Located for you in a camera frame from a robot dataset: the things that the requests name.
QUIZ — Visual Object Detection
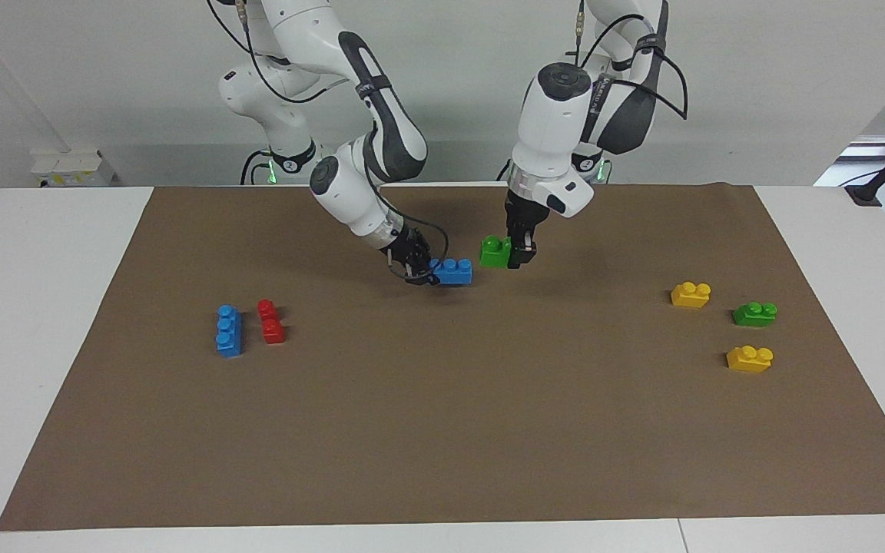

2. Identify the brown paper table mat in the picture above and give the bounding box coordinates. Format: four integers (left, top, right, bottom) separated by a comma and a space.
0, 182, 885, 532

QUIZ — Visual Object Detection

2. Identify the black right base cable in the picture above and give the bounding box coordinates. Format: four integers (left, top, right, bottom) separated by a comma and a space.
240, 148, 274, 186

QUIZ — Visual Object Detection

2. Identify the blue three-stud toy brick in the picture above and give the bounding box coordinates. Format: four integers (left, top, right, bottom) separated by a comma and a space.
217, 305, 244, 358
431, 258, 474, 286

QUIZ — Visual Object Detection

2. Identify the white wall socket box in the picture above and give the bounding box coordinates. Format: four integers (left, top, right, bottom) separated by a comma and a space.
31, 150, 114, 187

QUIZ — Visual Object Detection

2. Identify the yellow toy brick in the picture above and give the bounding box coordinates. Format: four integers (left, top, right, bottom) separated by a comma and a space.
726, 346, 774, 375
670, 281, 712, 310

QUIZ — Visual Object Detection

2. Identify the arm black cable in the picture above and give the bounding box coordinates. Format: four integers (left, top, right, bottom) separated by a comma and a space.
207, 0, 451, 281
573, 0, 689, 122

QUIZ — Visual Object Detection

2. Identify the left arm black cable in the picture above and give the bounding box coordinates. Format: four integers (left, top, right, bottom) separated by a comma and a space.
573, 0, 689, 122

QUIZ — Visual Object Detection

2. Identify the grey metal window frame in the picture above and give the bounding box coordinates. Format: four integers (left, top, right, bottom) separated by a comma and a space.
815, 132, 885, 189

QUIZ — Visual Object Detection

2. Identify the green toy brick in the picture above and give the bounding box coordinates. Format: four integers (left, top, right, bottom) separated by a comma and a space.
732, 301, 779, 329
479, 235, 512, 269

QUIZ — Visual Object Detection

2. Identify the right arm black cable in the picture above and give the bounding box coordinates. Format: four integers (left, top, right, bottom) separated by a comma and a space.
207, 0, 451, 281

